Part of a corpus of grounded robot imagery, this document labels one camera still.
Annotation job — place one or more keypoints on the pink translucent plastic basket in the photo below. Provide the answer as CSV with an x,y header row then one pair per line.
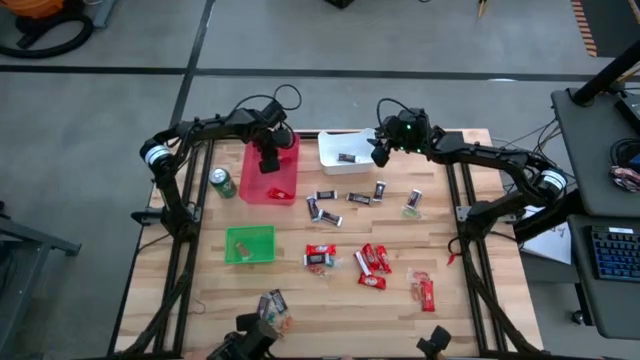
x,y
255,187

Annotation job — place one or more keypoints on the orange shop vacuum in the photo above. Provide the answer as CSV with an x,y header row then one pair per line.
x,y
30,7

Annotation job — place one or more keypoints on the white plastic basket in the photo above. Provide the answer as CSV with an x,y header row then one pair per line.
x,y
330,150

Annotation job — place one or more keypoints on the grey desk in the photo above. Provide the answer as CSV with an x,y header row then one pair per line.
x,y
585,160
610,305

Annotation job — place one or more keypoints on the green Sprite soda can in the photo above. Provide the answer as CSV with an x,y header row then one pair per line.
x,y
223,184

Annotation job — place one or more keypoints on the green slotted plastic basket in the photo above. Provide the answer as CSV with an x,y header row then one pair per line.
x,y
262,250

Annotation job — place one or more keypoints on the dark mat striped edge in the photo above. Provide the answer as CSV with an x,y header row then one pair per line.
x,y
615,25

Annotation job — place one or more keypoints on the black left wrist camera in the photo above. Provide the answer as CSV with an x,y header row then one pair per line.
x,y
274,114

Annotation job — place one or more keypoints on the black aluminium table frame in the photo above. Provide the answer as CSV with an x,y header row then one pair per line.
x,y
309,135

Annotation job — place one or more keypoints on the black caster wheel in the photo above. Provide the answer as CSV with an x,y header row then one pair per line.
x,y
578,317

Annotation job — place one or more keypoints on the white paper sheet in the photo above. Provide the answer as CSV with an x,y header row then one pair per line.
x,y
550,245

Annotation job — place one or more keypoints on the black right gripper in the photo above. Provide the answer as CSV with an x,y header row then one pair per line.
x,y
412,135

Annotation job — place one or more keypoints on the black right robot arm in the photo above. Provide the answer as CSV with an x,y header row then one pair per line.
x,y
490,152

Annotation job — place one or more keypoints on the black slanted pole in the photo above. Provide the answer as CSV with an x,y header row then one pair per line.
x,y
607,75

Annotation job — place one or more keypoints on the teal gummy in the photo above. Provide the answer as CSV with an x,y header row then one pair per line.
x,y
335,262
271,317

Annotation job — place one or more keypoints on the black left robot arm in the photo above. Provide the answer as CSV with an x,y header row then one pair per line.
x,y
210,129

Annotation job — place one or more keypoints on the red KitKat candy bar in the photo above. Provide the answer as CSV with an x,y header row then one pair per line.
x,y
362,262
384,259
427,296
372,281
281,194
371,256
321,249

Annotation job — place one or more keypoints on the grey metal stand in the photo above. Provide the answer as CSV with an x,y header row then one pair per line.
x,y
104,12

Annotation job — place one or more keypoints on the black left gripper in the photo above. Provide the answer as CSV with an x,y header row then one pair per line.
x,y
265,135

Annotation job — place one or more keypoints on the loose candy wrappers pile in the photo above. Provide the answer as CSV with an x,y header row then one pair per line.
x,y
625,179

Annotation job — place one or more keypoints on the black backlit keyboard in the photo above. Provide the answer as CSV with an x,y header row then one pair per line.
x,y
617,252

